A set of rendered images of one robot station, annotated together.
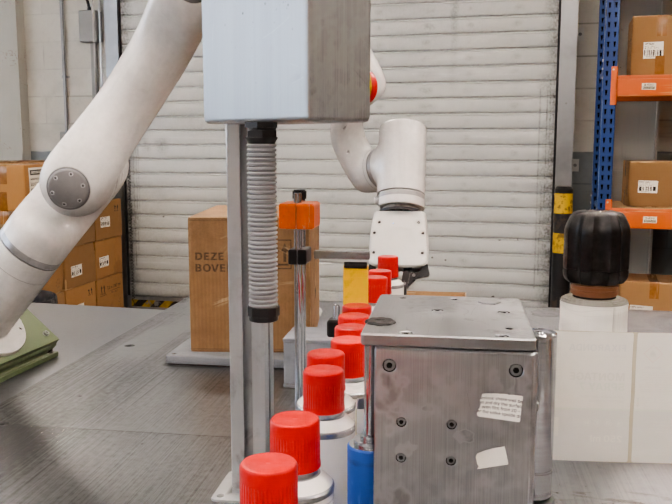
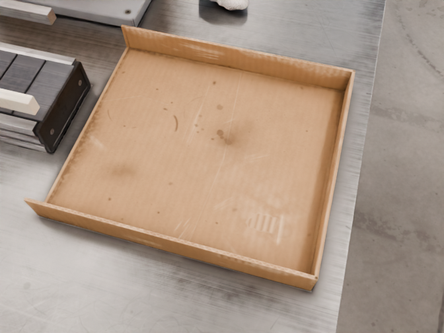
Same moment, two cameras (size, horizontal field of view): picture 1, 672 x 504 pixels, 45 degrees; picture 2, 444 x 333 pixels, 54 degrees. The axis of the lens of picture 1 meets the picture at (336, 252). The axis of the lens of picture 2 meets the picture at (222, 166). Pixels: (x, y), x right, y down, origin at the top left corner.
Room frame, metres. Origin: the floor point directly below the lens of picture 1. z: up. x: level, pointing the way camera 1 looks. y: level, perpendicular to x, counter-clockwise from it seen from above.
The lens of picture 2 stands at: (2.04, -0.46, 1.27)
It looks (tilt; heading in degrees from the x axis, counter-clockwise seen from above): 60 degrees down; 99
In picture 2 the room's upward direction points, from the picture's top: 2 degrees counter-clockwise
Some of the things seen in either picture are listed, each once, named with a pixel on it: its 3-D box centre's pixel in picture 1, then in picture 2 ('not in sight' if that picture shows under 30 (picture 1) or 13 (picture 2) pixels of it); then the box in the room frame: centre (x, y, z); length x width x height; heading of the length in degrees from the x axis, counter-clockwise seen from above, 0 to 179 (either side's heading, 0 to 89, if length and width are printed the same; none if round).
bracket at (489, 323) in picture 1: (447, 317); not in sight; (0.56, -0.08, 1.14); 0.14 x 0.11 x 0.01; 171
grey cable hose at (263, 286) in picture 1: (262, 222); not in sight; (0.85, 0.08, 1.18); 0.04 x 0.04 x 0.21
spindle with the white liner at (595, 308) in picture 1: (592, 324); not in sight; (1.03, -0.33, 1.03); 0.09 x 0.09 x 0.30
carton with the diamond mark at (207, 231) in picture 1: (259, 273); not in sight; (1.71, 0.16, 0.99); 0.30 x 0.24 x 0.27; 178
